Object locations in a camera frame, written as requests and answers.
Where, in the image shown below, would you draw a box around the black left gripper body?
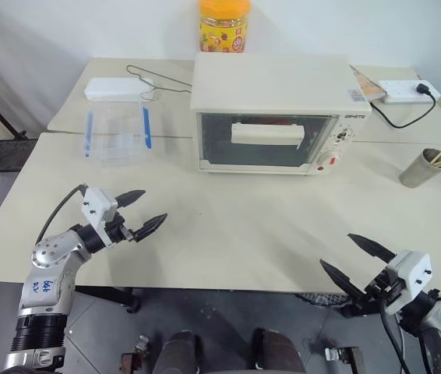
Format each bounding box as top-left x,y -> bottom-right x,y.
104,212 -> 136,245

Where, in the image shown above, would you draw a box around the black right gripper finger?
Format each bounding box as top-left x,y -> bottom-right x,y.
346,233 -> 397,270
319,259 -> 364,302

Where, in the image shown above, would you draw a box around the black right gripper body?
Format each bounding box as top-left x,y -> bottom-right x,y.
362,270 -> 403,309

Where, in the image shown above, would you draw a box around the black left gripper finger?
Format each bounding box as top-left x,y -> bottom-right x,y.
132,212 -> 168,243
115,189 -> 146,209

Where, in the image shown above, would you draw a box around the cream toaster oven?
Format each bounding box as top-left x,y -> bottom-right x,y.
189,51 -> 372,175

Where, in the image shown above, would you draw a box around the clear plastic box blue clips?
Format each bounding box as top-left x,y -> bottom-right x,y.
83,104 -> 156,169

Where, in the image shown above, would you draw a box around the metal caster foot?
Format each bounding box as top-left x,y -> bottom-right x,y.
324,344 -> 366,374
120,333 -> 152,374

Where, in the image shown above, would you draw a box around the metal cup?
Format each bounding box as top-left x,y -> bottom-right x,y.
399,147 -> 441,190

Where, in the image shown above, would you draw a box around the dark rounded shape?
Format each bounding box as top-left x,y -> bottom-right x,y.
250,328 -> 306,374
153,329 -> 203,374

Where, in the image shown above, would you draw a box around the white plastic box lid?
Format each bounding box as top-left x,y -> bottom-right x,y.
84,77 -> 156,104

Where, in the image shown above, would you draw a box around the white power strip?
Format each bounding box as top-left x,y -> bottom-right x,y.
377,79 -> 441,106

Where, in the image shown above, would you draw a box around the orange paper booklet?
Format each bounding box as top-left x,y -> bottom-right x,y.
350,64 -> 387,103

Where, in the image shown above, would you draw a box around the yellow jar orange lid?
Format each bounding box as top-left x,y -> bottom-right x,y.
198,0 -> 252,54

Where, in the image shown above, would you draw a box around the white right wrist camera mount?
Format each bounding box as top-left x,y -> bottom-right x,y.
383,250 -> 433,316

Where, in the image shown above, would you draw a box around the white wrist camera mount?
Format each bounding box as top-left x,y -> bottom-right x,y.
383,250 -> 433,316
80,187 -> 120,248

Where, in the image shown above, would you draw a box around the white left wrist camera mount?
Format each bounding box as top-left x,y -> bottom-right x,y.
80,187 -> 120,248

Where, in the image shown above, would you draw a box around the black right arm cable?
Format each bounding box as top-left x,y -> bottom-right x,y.
379,287 -> 441,374

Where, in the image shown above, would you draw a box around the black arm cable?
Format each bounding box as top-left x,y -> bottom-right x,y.
379,287 -> 441,374
34,183 -> 90,245

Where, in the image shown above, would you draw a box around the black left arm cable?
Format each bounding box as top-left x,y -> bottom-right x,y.
34,183 -> 90,245

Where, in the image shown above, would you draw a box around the black table leg frame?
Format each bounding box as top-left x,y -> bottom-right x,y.
75,287 -> 142,314

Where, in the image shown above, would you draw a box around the thin wire hanger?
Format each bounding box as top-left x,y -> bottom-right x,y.
125,65 -> 194,95

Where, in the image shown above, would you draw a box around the glass oven door white handle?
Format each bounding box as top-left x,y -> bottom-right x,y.
197,112 -> 340,164

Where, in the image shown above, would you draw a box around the black plug with cable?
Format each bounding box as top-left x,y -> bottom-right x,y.
368,82 -> 438,129

